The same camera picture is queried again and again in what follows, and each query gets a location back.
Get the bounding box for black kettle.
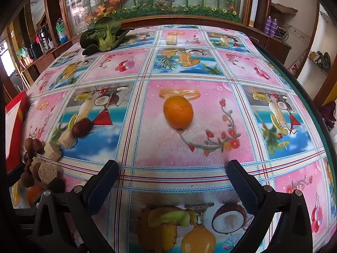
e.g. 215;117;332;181
26;42;40;61

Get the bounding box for green bok choy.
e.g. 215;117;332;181
80;17;135;56

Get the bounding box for steel thermos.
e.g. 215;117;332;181
37;26;54;53

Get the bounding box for purple cloth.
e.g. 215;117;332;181
317;101;337;129

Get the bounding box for orange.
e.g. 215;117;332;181
27;185;45;206
163;96;194;129

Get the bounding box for wooden side shelf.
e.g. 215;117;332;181
16;35;82;85

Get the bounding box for yellow broom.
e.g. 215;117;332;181
16;63;31;90

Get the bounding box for clear water bottle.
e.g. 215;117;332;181
55;18;68;44

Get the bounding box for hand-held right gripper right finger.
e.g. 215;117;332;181
226;159;314;253

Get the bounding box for red-rimmed white tray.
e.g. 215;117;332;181
5;91;29;174

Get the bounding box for dark shoe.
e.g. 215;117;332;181
314;51;332;70

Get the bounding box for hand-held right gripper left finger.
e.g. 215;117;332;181
32;159;119;253

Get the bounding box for coiled cable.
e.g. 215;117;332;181
276;24;293;41

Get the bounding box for wooden low cabinet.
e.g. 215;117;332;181
263;29;293;64

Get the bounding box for hexagonal beige cake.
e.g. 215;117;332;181
37;161;60;185

